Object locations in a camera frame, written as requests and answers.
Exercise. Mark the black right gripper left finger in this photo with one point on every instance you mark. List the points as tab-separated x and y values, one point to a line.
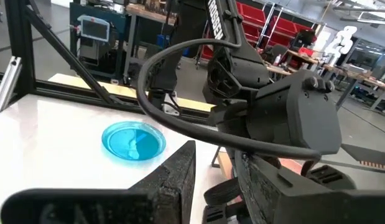
167	193

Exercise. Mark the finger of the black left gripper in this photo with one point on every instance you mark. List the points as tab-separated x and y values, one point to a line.
332	177
221	193

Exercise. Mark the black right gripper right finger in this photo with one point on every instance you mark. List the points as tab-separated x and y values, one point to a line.
288	202

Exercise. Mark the blue translucent plate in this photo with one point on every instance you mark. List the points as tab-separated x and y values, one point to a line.
133	141

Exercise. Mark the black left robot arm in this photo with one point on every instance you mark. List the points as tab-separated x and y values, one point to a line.
232	68

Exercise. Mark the wooden work table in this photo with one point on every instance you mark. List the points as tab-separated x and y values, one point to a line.
350	74

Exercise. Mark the white humanoid robot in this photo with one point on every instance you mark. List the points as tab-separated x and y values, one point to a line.
341	43

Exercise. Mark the light wooden base board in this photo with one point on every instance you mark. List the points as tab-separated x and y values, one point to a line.
123	90

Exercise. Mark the red bin rack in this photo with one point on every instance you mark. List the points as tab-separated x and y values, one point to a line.
254	14

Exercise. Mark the dark teal workbench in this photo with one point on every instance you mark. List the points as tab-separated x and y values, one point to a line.
120	21

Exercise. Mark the blue-framed tablet screen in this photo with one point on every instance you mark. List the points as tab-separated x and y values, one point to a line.
94	29

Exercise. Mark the silver aluminium bar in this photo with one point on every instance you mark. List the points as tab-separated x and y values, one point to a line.
7	84

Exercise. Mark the silver metal bracket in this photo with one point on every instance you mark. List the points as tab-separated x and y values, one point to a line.
171	107

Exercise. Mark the black aluminium table frame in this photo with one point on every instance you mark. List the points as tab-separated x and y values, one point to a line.
19	37

